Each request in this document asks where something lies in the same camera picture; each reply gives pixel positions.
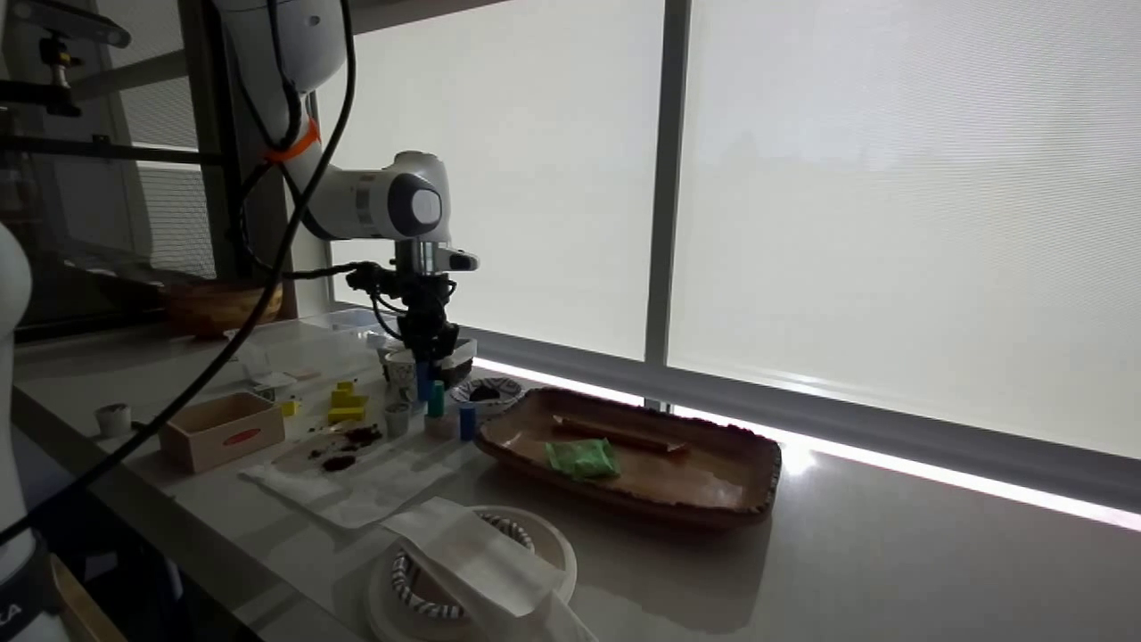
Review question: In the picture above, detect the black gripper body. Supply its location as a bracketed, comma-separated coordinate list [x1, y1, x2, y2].
[393, 274, 461, 363]

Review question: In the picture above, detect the blue cylinder block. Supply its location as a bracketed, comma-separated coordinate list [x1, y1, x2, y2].
[416, 363, 430, 402]

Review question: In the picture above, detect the green block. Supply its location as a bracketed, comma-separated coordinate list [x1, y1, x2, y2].
[429, 380, 447, 418]

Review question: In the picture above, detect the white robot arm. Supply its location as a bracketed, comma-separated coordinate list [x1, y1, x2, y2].
[0, 0, 469, 559]

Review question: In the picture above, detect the yellow block stack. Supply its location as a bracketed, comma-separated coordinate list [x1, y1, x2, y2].
[323, 377, 368, 423]

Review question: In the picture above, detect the patterned paper cup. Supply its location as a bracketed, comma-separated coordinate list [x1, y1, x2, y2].
[381, 350, 422, 439]

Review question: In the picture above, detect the small dark bowl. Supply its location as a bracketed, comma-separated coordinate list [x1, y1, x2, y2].
[453, 375, 523, 418]

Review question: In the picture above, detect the white paper sheet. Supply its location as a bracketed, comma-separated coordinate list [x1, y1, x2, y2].
[242, 435, 473, 531]

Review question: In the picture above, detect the green candy packet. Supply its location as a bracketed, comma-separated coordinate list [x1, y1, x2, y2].
[544, 439, 622, 476]

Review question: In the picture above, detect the brown wrapped stick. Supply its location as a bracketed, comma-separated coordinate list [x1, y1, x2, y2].
[553, 414, 687, 456]

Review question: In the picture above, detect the white folded napkin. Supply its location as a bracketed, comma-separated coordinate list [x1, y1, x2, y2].
[386, 499, 565, 618]

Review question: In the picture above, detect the woven basket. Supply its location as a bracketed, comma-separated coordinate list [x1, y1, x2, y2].
[166, 284, 260, 337]

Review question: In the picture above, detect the brown wooden tray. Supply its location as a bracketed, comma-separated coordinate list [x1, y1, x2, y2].
[478, 387, 780, 531]

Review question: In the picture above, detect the small wooden box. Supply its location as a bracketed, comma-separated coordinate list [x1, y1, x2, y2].
[160, 392, 284, 475]

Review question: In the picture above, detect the white paper plate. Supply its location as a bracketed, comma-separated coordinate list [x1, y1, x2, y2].
[364, 499, 599, 642]

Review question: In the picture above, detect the small white cup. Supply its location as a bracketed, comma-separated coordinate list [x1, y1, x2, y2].
[95, 402, 133, 439]

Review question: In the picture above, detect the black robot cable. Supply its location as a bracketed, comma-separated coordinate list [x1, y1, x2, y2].
[0, 0, 364, 549]

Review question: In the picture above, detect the window frame post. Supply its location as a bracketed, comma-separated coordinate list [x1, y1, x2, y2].
[647, 0, 692, 368]

